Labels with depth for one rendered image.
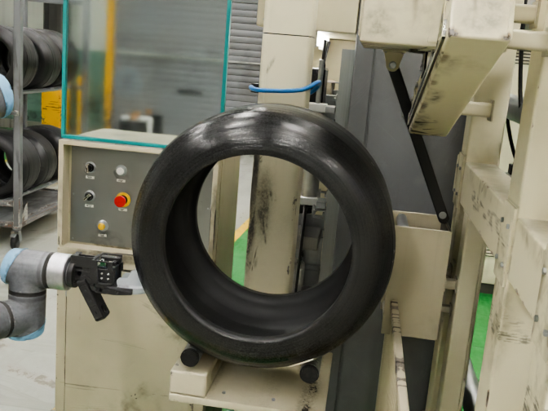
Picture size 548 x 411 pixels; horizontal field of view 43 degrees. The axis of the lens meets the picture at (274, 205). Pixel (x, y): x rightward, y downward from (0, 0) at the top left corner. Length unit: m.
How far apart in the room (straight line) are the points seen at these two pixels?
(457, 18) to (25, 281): 1.17
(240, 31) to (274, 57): 9.31
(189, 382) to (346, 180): 0.61
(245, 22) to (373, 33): 9.95
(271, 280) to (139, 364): 0.77
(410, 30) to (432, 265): 0.80
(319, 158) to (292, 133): 0.08
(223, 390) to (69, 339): 0.98
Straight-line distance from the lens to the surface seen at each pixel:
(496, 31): 1.13
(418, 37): 1.22
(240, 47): 11.15
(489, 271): 5.35
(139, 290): 1.71
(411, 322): 1.90
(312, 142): 1.45
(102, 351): 2.58
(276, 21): 1.86
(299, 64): 1.85
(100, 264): 1.73
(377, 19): 1.22
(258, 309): 1.85
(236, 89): 11.18
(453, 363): 1.97
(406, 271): 1.85
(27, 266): 1.78
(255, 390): 1.75
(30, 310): 1.81
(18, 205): 5.44
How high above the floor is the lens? 1.61
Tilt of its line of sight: 12 degrees down
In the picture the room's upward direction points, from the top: 5 degrees clockwise
